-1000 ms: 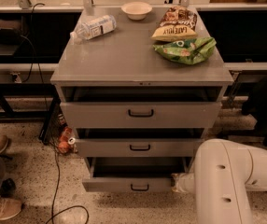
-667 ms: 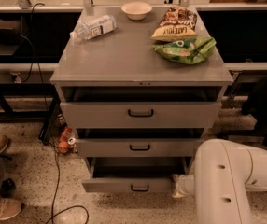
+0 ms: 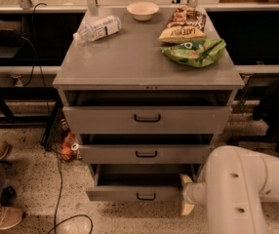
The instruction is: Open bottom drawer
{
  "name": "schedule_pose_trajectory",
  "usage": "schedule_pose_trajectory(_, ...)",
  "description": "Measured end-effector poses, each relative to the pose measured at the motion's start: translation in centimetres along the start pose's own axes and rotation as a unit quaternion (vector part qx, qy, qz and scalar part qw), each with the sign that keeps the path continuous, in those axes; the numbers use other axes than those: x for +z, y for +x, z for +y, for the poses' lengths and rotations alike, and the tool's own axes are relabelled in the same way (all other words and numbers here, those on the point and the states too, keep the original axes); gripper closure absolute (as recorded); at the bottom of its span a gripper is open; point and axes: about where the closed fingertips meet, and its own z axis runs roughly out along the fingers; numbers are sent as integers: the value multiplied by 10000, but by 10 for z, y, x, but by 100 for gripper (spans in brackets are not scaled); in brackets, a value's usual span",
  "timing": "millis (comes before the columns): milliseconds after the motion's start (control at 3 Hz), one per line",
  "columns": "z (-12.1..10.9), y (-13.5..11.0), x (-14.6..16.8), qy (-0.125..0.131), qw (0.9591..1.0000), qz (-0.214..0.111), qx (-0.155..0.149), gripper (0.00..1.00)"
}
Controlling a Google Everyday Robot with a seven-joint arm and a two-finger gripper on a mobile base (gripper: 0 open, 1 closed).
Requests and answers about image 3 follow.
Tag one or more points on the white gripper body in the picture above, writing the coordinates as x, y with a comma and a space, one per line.
189, 192

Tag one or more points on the dark box on shelf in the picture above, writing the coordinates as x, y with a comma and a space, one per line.
10, 33

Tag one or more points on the clear plastic water bottle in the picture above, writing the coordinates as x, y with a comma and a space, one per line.
97, 29

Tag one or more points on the grey middle drawer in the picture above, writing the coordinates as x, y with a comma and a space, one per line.
145, 154

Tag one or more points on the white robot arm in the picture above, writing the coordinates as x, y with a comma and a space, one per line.
235, 182

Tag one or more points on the brown yellow chip bag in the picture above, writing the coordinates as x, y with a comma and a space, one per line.
185, 24

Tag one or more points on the grey metal drawer cabinet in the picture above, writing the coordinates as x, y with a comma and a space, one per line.
128, 69

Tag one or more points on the green snack bag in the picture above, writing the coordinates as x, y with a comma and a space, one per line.
197, 54

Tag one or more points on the white sneaker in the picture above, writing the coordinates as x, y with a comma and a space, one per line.
10, 217

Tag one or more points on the grey bottom drawer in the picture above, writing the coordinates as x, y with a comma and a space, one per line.
139, 182

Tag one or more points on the grey top drawer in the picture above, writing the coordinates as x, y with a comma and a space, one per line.
147, 120

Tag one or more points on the brown shoe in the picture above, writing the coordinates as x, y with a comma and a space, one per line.
4, 149

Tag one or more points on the grey drawer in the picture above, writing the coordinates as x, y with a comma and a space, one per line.
139, 182
147, 120
145, 154

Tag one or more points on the white ceramic bowl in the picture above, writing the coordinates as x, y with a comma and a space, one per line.
143, 11

